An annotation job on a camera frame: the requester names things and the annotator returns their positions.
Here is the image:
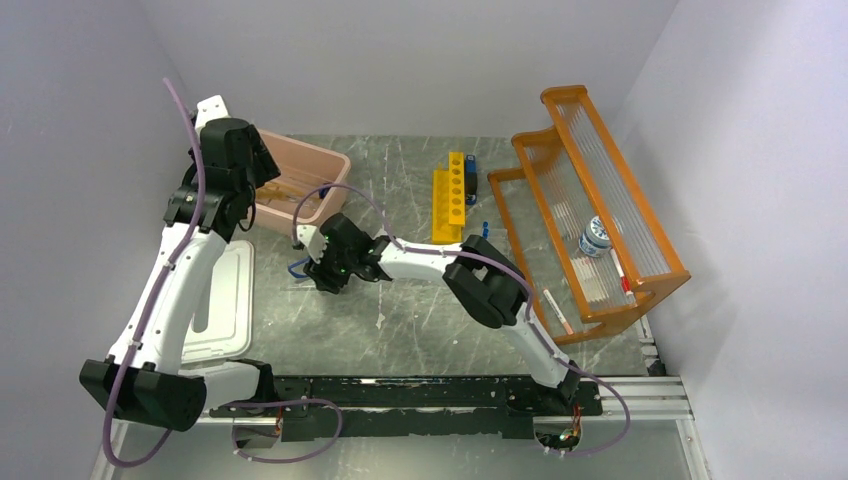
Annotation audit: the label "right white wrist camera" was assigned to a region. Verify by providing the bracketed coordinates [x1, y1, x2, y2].
[295, 224, 327, 264]

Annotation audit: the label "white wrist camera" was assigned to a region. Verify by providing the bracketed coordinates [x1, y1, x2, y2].
[295, 224, 327, 264]
[194, 95, 231, 134]

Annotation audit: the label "white plastic lid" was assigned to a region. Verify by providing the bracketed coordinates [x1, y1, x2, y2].
[182, 240, 255, 366]

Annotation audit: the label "blue safety glasses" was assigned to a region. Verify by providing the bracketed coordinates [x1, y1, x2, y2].
[287, 258, 310, 279]

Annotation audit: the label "orange wooden shelf rack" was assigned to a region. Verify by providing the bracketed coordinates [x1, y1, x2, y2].
[487, 85, 691, 345]

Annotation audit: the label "metal forceps scissors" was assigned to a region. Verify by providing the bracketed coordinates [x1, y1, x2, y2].
[256, 181, 313, 201]

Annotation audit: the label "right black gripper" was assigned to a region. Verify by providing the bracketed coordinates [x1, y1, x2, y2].
[303, 239, 356, 295]

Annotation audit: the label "yellow test tube rack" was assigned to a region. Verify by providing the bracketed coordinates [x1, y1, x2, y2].
[431, 152, 466, 244]

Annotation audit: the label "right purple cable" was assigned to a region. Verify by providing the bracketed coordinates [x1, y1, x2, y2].
[291, 183, 632, 458]

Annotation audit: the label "white blue small jar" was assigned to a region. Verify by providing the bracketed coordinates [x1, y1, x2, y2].
[578, 216, 612, 258]

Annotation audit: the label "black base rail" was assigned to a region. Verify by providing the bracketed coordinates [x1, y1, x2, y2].
[204, 375, 603, 442]

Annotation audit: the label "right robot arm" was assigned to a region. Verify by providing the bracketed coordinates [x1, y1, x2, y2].
[294, 213, 580, 414]

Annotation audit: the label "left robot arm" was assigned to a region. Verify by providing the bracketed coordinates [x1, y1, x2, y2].
[79, 118, 280, 434]

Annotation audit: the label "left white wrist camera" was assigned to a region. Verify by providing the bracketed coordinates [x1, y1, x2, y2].
[194, 95, 231, 134]

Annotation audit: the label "tan rubber tubing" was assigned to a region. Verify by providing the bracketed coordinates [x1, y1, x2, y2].
[256, 182, 302, 205]

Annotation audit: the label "white orange marker pen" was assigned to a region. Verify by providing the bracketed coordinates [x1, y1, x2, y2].
[543, 289, 575, 335]

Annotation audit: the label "pink plastic bin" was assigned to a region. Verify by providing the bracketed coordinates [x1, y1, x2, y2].
[255, 130, 352, 235]

